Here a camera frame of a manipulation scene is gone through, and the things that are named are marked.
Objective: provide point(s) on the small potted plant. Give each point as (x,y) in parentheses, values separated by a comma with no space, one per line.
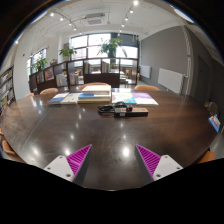
(40,64)

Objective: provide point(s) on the large round ceiling lamp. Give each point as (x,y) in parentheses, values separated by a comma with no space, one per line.
(183,15)

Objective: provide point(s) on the wall bookshelf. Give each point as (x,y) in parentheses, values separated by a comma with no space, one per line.
(6,88)

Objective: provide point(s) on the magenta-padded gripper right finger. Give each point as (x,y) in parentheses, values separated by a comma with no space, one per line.
(166,165)

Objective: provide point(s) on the brown wooden chair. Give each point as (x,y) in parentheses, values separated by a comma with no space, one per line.
(211,107)

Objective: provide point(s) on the blue and white book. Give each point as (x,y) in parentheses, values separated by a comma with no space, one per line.
(90,98)

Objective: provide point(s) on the purple booklet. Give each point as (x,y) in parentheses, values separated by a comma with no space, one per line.
(145,99)

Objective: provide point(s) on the medium potted plant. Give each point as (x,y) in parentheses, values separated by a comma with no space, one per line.
(67,52)

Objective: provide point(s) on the large white wall radiator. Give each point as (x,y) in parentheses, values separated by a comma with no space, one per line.
(170,80)

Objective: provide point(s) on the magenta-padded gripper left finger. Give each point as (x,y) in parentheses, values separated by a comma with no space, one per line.
(58,165)

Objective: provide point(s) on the small white wall radiator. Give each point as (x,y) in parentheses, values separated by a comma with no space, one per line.
(145,71)

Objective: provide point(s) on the ceiling air conditioner unit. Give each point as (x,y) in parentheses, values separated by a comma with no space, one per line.
(95,20)

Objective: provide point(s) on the colourful illustrated booklet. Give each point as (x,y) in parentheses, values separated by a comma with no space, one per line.
(121,98)

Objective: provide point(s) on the dark open shelf unit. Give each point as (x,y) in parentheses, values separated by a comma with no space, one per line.
(100,79)

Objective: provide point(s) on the thick white book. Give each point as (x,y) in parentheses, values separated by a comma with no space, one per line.
(96,89)

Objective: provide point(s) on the ceiling spot lights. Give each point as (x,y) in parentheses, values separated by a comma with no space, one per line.
(135,3)

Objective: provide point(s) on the blue table sign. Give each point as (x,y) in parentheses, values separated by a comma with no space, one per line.
(215,122)

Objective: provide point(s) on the large potted plant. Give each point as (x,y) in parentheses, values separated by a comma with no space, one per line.
(111,46)

